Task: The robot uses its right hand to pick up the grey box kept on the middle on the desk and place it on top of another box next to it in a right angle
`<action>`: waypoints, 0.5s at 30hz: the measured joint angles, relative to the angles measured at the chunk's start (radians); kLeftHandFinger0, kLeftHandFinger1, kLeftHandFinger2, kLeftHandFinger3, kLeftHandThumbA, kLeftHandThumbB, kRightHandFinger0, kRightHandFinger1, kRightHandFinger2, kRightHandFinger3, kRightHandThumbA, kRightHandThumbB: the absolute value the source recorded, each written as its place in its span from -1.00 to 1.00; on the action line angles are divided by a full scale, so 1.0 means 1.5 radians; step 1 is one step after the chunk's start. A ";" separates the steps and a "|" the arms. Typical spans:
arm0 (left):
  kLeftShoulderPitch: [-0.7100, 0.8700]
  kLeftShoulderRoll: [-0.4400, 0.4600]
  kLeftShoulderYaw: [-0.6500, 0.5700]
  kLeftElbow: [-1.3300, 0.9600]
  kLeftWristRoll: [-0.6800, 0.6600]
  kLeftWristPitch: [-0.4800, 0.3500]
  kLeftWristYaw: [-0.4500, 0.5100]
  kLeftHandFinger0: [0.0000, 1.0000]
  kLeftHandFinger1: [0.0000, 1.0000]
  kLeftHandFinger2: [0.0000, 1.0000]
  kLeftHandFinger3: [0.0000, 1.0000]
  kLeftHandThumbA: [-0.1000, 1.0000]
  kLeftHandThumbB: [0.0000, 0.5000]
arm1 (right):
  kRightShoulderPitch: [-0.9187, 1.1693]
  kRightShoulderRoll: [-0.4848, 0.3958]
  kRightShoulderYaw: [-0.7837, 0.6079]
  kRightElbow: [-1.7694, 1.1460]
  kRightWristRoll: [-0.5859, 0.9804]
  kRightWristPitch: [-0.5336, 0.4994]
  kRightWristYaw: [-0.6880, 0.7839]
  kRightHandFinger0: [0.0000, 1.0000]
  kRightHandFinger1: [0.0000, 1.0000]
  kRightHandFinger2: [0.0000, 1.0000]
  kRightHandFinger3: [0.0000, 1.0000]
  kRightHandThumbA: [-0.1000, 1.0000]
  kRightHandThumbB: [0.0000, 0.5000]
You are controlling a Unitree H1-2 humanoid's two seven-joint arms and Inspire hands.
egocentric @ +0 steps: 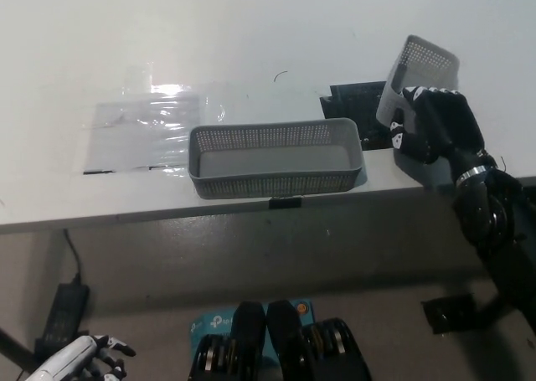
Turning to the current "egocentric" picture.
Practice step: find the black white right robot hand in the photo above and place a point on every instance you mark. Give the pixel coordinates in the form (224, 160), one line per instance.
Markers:
(439, 125)

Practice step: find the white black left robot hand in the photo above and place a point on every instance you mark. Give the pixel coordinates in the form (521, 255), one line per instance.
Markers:
(71, 356)

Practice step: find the grey perforated plastic basket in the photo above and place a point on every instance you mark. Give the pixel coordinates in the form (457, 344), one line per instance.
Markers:
(427, 63)
(272, 159)

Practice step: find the teal TP-Link box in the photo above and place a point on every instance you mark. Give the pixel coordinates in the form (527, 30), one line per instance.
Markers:
(209, 323)

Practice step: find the black power adapter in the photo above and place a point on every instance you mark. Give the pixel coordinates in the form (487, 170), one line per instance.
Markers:
(67, 310)

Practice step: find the black diagonal table leg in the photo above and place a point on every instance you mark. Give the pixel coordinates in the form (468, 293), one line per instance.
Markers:
(14, 349)

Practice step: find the black square table mat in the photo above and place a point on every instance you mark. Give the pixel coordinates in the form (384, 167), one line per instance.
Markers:
(356, 104)

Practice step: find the black tape strip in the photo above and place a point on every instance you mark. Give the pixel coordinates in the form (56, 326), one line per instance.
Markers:
(285, 202)

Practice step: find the transparent plastic sheet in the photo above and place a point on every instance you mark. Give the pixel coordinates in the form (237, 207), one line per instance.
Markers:
(142, 134)

